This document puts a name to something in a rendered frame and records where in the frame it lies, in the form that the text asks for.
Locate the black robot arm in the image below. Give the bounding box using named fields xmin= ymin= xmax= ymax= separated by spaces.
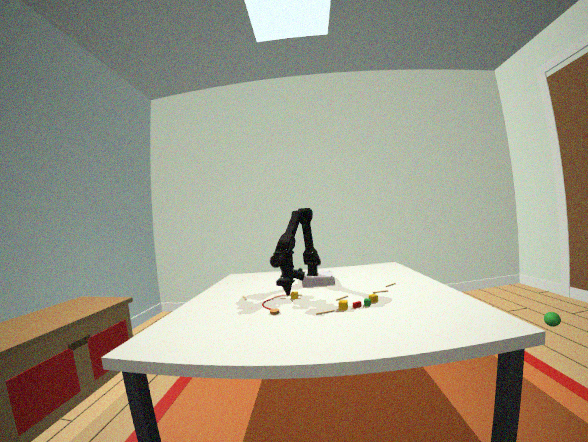
xmin=270 ymin=208 xmax=321 ymax=281

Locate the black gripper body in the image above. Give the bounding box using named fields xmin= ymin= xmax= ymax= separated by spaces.
xmin=276 ymin=264 xmax=294 ymax=286

